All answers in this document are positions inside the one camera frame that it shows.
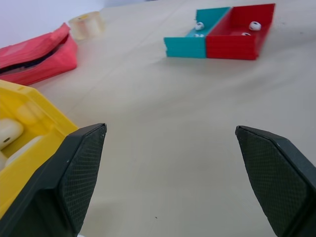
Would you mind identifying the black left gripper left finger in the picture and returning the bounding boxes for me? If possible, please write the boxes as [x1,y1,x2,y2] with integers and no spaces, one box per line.
[0,122,108,237]

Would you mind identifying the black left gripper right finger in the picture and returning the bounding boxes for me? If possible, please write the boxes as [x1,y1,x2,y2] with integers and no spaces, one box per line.
[235,125,316,237]

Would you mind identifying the teal plastic tray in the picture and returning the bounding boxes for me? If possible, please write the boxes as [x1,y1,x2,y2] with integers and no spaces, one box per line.
[163,6,232,59]

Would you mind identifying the clear adhesive tape roll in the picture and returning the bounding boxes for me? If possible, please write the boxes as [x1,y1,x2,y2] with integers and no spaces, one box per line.
[68,11,104,40]

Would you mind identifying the red plastic tray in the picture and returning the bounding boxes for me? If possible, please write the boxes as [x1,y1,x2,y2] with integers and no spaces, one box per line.
[205,3,276,61]

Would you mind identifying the yellow plastic holder tray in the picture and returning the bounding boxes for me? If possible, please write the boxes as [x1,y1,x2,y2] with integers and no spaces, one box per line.
[0,79,79,217]

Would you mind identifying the red fabric zipper pouch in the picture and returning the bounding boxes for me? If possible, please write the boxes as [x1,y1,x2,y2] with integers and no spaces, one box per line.
[0,22,78,86]

